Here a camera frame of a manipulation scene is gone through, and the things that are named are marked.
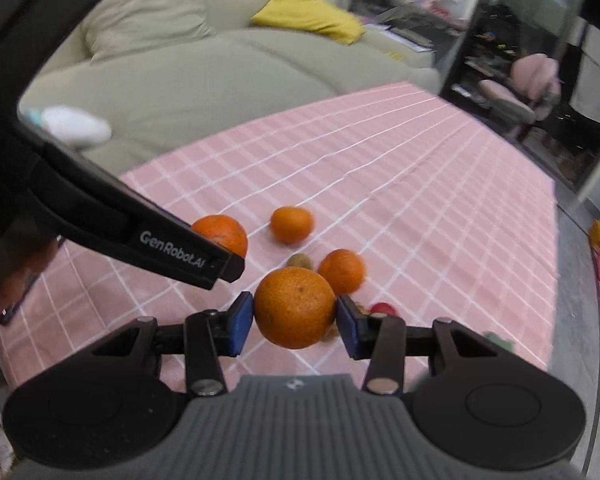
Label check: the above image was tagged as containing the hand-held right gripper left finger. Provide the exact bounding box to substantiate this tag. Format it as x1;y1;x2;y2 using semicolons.
91;291;255;397

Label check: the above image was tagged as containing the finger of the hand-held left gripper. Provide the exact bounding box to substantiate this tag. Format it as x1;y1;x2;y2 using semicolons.
215;252;246;284

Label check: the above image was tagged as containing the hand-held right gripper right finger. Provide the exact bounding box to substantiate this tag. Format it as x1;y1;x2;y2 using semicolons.
335;294;503;396

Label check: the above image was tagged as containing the orange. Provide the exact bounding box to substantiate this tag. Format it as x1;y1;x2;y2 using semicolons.
317;249;367;296
254;266;337;350
191;214;249;258
270;206;315;245

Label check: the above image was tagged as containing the green colander bowl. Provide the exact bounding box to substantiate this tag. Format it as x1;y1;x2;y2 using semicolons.
482;331;516;356

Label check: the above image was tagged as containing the white plush object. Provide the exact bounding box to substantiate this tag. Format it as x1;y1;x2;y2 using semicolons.
20;105;113;150

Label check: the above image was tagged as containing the beige sofa cushion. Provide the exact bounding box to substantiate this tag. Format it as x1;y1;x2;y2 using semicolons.
82;0;216;63

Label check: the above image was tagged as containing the pink checkered tablecloth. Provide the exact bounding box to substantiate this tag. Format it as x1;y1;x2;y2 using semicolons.
0;81;556;391

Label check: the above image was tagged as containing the beige sofa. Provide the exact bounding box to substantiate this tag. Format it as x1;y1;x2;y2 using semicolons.
20;0;441;186

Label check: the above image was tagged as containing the yellow pillow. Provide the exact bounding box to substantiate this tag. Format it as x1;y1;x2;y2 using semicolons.
250;0;367;46

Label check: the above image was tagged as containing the pink office chair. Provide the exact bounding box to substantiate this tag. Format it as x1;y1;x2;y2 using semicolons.
480;52;563;126

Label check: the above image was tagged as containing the cluttered desk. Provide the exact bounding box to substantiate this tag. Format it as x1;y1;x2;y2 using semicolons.
320;0;468;53

